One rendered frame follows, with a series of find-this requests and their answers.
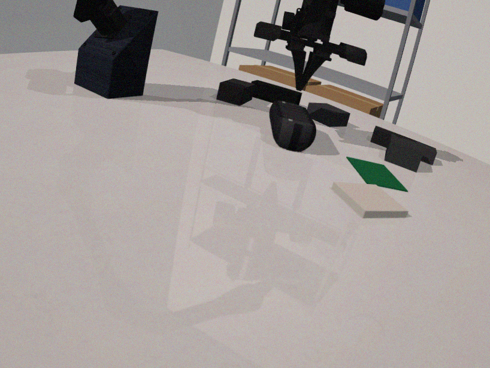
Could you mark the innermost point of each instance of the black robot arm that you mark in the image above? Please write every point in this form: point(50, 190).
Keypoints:
point(109, 20)

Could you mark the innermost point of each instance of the flat green panel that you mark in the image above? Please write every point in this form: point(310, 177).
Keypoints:
point(376, 174)

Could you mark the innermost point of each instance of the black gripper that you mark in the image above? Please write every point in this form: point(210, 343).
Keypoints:
point(315, 22)

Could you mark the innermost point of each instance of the beige flat rectangular slab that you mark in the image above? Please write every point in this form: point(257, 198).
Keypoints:
point(369, 201)

